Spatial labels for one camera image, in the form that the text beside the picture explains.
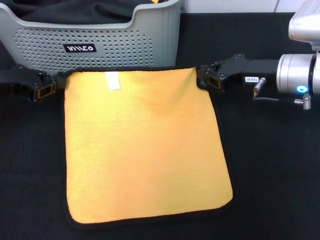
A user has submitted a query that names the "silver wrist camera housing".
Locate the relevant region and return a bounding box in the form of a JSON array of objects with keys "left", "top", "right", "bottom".
[{"left": 288, "top": 0, "right": 320, "bottom": 52}]

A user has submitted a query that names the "grey perforated storage basket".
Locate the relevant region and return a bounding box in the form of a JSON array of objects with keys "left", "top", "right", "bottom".
[{"left": 0, "top": 0, "right": 181, "bottom": 76}]

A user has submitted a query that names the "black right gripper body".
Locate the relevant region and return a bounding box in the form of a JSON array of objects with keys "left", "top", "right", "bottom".
[{"left": 216, "top": 53, "right": 280, "bottom": 92}]

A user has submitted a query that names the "black cable with metal connectors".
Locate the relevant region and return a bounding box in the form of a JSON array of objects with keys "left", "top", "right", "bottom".
[{"left": 251, "top": 76, "right": 312, "bottom": 111}]

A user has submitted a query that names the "black cloth in basket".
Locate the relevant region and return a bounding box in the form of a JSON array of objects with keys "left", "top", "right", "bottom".
[{"left": 4, "top": 0, "right": 173, "bottom": 25}]

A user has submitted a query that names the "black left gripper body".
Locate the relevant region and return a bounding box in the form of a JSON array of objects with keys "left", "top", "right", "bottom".
[{"left": 0, "top": 63, "right": 41, "bottom": 102}]

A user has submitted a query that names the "yellow grey towel black trim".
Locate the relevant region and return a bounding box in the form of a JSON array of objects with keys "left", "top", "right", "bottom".
[{"left": 56, "top": 65, "right": 235, "bottom": 230}]

